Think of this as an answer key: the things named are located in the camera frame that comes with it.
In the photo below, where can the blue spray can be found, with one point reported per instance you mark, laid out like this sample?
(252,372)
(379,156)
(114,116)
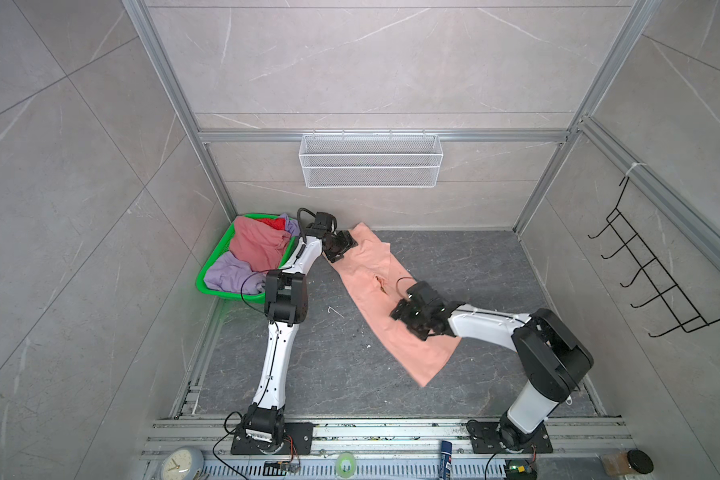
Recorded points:
(445,460)

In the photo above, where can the white analog clock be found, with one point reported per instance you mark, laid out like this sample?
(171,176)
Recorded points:
(185,463)

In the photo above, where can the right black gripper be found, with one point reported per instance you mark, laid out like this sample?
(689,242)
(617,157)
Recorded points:
(402,312)

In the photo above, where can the red t-shirt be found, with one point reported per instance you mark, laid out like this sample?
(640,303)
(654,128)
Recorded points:
(278,223)

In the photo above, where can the black wire hook rack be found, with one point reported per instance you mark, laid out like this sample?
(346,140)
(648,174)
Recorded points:
(650,269)

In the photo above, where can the peach pink printed t-shirt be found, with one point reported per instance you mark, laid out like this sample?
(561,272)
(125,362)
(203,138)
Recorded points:
(375,280)

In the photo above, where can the brown jar black lid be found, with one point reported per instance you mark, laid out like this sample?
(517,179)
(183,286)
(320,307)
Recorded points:
(628,462)

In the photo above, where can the dusty rose t-shirt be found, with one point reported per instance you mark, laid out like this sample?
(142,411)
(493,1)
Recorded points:
(257,244)

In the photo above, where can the white wire mesh wall basket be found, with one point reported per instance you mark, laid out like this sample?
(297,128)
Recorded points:
(370,161)

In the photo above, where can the green tape roll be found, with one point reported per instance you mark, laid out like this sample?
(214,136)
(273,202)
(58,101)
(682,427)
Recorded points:
(346,465)

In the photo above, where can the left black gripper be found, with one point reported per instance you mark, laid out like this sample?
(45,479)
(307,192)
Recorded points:
(348,242)

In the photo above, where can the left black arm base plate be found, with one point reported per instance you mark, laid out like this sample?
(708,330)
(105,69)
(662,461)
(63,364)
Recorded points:
(296,434)

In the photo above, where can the small green circuit board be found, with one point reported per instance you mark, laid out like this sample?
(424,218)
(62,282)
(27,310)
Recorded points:
(520,470)

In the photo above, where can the lavender purple t-shirt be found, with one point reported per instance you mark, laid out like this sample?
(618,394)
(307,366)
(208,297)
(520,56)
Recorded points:
(231,277)

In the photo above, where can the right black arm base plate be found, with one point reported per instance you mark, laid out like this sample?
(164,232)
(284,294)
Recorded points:
(489,437)

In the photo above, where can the small black circuit board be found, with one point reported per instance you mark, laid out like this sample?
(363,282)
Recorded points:
(280,468)

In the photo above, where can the aluminium mounting rail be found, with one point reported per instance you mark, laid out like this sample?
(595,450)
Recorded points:
(385,448)

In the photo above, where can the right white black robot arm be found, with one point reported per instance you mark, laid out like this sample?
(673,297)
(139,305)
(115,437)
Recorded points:
(554,361)

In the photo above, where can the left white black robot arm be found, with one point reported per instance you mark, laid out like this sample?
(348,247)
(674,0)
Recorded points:
(285,308)

